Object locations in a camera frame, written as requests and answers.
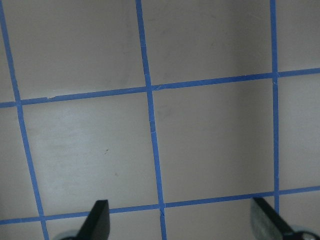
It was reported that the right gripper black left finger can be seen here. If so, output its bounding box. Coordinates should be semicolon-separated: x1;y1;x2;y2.
75;200;110;240

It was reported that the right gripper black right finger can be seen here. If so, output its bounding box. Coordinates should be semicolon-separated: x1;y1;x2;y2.
250;197;296;240

